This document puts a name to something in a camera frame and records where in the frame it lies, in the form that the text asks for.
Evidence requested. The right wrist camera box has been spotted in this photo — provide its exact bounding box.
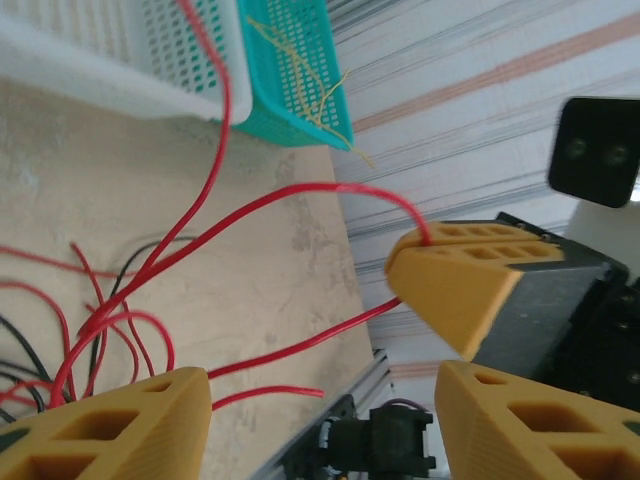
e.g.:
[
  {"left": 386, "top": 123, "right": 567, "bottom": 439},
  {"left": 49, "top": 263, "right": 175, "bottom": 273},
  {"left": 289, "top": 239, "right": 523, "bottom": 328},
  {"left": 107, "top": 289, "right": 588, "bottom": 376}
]
[{"left": 547, "top": 96, "right": 640, "bottom": 251}]

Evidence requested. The teal plastic basket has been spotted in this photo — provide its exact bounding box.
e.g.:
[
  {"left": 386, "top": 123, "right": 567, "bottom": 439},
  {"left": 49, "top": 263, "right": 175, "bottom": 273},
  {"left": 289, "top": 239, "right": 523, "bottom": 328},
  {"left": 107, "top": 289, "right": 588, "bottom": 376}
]
[{"left": 234, "top": 0, "right": 356, "bottom": 151}]

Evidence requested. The black cable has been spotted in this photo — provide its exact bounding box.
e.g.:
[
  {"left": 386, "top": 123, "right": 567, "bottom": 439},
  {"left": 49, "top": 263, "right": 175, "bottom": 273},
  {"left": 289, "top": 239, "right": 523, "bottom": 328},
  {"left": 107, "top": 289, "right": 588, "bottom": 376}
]
[
  {"left": 0, "top": 314, "right": 51, "bottom": 416},
  {"left": 112, "top": 236, "right": 197, "bottom": 296}
]

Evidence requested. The red cable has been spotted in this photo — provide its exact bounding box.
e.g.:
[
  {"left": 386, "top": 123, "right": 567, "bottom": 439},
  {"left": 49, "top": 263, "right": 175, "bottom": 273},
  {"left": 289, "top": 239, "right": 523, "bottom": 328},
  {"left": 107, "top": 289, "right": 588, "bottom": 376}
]
[
  {"left": 74, "top": 0, "right": 234, "bottom": 351},
  {"left": 107, "top": 309, "right": 176, "bottom": 376},
  {"left": 49, "top": 182, "right": 431, "bottom": 406},
  {"left": 212, "top": 384, "right": 326, "bottom": 409},
  {"left": 0, "top": 282, "right": 76, "bottom": 401}
]

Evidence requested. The yellow cable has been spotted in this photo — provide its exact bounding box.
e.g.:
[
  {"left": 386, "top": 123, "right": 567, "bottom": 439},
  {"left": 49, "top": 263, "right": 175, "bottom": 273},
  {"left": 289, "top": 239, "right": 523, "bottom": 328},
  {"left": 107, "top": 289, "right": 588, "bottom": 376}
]
[
  {"left": 248, "top": 17, "right": 326, "bottom": 126},
  {"left": 312, "top": 69, "right": 376, "bottom": 169}
]

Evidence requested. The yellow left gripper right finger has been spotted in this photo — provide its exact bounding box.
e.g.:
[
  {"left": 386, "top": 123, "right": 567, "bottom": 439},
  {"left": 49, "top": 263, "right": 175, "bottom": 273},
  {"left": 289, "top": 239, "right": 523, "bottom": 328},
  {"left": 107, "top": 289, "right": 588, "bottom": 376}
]
[{"left": 433, "top": 360, "right": 640, "bottom": 480}]

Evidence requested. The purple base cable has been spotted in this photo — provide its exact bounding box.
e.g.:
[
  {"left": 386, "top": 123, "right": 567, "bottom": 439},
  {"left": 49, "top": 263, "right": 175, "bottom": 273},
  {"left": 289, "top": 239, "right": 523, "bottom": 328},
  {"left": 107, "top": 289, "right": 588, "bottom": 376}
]
[{"left": 384, "top": 397, "right": 432, "bottom": 416}]

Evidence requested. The white plastic basket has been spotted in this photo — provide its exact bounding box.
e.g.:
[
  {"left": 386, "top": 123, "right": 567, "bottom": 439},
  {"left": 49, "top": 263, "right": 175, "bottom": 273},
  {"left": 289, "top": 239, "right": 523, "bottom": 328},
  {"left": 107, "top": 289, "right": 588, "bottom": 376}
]
[{"left": 0, "top": 0, "right": 254, "bottom": 126}]

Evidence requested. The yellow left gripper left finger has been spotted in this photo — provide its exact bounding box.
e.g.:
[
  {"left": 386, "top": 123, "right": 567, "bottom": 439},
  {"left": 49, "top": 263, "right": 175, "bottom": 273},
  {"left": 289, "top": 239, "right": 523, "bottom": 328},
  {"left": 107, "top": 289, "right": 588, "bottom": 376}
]
[{"left": 0, "top": 366, "right": 214, "bottom": 480}]

